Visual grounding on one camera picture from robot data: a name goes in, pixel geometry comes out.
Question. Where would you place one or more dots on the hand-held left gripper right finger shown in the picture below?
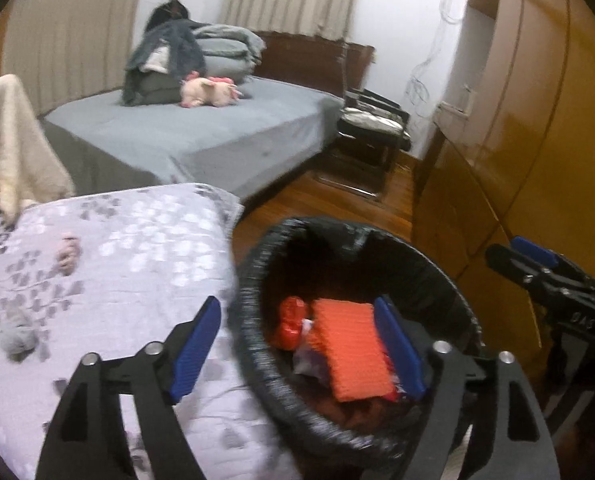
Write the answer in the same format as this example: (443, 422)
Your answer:
(397, 345)

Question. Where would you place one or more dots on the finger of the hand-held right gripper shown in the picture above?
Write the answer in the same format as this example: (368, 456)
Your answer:
(532, 250)
(507, 260)

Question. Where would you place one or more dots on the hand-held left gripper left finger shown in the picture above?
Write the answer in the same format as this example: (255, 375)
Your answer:
(197, 350)

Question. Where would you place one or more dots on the black lined trash bin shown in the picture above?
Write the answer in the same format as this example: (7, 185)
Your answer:
(257, 320)

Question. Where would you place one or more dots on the white plastic wrapper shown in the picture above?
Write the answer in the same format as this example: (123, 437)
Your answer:
(310, 360)

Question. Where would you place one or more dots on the red plastic bag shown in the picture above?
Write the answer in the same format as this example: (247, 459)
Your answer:
(290, 320)

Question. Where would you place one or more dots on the floral grey mattress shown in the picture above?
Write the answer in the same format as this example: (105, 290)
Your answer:
(127, 260)

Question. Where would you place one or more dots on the brown wooden wardrobe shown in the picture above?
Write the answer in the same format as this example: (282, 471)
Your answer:
(527, 135)

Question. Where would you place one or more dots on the pink crumpled tissue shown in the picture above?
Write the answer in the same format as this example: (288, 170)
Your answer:
(69, 255)

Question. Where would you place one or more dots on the grey crumpled sock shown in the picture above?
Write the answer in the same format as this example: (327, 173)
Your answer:
(17, 332)

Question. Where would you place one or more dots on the black folding chair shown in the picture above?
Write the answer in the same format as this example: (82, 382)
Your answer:
(372, 122)

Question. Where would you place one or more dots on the grey bed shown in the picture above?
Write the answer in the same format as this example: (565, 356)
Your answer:
(202, 125)

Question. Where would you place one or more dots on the pink plush toy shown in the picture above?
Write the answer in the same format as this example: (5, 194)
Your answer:
(207, 90)

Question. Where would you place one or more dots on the dark folded clothes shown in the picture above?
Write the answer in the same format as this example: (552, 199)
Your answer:
(147, 90)

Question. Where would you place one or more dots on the brown wooden headboard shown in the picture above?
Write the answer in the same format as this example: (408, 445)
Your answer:
(322, 65)

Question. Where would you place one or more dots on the beige blanket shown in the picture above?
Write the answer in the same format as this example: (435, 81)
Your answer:
(12, 150)

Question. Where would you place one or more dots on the folded grey quilts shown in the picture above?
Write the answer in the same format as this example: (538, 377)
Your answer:
(227, 50)

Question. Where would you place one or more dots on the wide beige curtain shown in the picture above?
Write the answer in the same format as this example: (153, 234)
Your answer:
(77, 25)

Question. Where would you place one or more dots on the white wall socket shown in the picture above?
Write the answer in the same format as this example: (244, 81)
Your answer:
(457, 107)

